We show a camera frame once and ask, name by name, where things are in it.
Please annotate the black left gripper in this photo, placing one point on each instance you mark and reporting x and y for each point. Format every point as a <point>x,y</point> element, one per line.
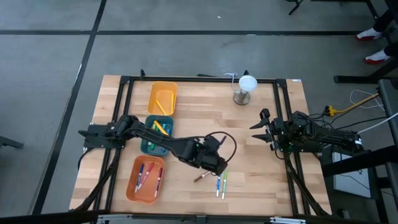
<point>205,158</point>

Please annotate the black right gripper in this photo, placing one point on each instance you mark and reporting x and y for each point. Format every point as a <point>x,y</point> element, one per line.
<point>283,137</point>

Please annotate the white marker light blue cap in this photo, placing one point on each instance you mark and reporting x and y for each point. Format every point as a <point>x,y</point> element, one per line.
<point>218,186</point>

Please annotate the white marker green cap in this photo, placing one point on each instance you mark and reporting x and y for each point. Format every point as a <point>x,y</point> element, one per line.
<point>224,186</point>

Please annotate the brown marker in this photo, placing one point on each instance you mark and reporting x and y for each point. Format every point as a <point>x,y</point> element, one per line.
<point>200,178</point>

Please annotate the blue highlighter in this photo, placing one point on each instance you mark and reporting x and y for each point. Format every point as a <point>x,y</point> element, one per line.
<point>165,149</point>

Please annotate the teal highlighter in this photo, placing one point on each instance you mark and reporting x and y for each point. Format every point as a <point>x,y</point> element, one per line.
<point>166,129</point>

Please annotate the white marker pink label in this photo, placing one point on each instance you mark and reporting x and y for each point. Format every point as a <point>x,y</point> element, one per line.
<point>146,175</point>

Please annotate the yellow Sharpie highlighter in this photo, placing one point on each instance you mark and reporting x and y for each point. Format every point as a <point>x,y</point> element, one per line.
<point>159,126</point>

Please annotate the dark blue marker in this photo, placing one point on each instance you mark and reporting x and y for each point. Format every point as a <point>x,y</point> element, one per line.
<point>140,177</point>

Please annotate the thin yellow highlighter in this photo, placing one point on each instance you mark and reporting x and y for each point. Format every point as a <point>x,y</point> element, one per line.
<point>160,107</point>
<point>172,104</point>

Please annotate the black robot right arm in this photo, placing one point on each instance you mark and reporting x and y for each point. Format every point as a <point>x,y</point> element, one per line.
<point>329,140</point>

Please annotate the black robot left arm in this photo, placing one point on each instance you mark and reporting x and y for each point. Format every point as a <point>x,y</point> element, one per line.
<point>155,138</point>

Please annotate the white mushroom lamp brass base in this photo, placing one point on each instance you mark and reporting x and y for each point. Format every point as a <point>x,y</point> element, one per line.
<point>247,83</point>

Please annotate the white table label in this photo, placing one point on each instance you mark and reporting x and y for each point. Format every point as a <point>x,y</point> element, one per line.
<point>296,80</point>

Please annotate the dark green plastic bin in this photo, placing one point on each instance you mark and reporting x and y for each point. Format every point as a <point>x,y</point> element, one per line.
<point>164,152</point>

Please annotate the orange plastic bin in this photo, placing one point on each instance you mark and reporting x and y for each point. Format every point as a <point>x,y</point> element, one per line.
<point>149,199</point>

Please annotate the black beam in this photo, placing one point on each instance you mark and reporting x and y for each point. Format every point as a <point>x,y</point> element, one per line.
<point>357,161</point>

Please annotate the white box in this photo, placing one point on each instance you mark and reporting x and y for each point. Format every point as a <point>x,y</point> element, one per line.
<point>351,183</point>

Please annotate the yellow plastic bin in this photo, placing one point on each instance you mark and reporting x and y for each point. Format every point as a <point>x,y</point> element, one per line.
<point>155,90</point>

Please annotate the black furniture base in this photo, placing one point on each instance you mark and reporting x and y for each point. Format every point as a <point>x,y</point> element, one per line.
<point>357,79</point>

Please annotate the person's white red shoe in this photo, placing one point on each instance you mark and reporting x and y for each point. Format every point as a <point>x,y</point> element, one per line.
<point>368,35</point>
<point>377,57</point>

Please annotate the person's leg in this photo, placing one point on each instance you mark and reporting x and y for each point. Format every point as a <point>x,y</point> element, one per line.
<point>387,20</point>
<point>391,49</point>

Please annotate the black bar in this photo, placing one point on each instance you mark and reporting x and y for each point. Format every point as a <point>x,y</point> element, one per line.
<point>46,217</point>

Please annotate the dark chair base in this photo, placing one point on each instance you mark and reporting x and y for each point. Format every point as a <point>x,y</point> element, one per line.
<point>9,142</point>

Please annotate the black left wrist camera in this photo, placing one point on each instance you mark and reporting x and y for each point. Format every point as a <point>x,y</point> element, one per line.
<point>212,143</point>

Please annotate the silver bracket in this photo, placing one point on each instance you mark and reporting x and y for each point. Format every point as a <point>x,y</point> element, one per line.
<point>287,221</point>
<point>115,219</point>

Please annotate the black aluminium table frame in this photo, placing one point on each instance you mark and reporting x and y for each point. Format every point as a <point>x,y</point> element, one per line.
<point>186,79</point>

